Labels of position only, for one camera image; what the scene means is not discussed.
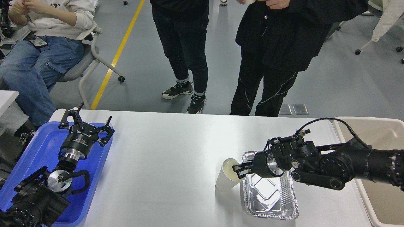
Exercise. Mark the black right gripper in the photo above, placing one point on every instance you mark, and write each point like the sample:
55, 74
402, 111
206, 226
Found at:
263, 164

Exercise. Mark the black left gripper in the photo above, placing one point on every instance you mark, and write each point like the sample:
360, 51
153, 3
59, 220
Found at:
78, 142

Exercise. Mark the white paper cup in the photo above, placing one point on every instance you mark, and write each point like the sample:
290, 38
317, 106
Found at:
249, 2
227, 178

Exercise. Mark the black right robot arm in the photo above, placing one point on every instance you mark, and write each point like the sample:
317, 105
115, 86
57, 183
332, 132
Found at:
328, 166

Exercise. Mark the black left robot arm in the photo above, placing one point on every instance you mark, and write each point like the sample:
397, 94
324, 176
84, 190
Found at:
55, 179

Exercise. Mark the standing person left hand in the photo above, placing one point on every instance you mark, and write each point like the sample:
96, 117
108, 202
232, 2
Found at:
277, 4

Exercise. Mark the aluminium foil tray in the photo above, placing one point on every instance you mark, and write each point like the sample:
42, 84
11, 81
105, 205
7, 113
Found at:
270, 197

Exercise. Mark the grey rolling chair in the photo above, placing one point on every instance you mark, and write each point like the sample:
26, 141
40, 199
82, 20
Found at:
89, 61

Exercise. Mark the white side table corner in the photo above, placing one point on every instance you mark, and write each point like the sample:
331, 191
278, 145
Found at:
7, 97

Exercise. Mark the seated person in jeans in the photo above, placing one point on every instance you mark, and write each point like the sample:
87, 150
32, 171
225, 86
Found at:
35, 64

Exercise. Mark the person in black jacket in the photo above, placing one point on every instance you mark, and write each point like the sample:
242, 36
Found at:
278, 44

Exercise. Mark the beige plastic bin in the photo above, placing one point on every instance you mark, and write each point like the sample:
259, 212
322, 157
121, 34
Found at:
383, 202

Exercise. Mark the person in dark trousers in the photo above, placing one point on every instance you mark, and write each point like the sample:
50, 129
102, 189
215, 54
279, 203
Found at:
182, 29

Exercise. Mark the person with white sneakers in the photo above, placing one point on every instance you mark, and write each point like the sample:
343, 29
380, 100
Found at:
223, 2

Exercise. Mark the white jacket on chair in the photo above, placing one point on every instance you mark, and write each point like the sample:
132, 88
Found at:
392, 12

